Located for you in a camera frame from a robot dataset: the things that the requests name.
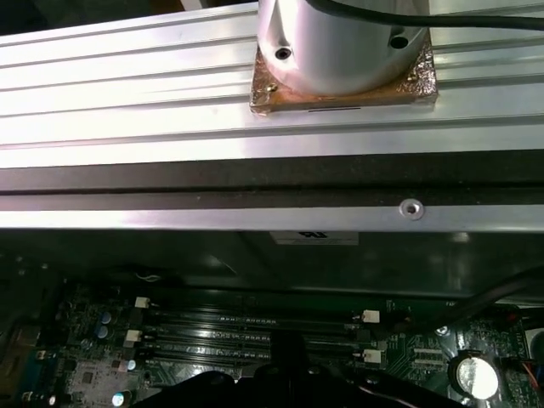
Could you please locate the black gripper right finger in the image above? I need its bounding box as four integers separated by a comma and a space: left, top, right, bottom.
285, 331, 434, 408

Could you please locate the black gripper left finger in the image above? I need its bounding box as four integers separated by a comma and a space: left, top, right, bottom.
138, 331, 298, 408

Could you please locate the green motherboard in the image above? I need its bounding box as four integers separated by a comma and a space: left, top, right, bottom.
0, 278, 544, 408

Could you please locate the white UL label sticker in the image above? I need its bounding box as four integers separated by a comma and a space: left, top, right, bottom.
274, 230, 360, 247

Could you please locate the silver coin cell battery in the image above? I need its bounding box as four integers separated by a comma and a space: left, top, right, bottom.
449, 350, 502, 401

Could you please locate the blue serial port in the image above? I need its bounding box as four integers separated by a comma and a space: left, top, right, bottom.
12, 352, 59, 400

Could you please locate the dark grey PC case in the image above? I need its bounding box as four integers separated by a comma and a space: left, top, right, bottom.
0, 152, 544, 311

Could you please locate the dark wire with black connector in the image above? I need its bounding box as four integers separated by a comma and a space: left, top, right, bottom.
390, 266, 544, 335

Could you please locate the brown square base plate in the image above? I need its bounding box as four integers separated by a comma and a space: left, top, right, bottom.
247, 40, 439, 121

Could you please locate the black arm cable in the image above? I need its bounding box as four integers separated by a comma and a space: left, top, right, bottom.
308, 0, 544, 33

